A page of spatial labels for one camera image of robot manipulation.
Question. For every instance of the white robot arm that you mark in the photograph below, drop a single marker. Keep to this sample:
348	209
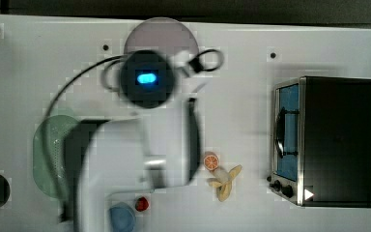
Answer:
158	146

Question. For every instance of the orange slice toy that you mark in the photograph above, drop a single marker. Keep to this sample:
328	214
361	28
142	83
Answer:
211	161

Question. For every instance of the peeled toy banana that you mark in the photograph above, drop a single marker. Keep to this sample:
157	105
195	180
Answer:
222	181

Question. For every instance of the grey round plate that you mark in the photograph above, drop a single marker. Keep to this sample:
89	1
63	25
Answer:
163	34

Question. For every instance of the black toaster oven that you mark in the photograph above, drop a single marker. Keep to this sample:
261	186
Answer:
321	142

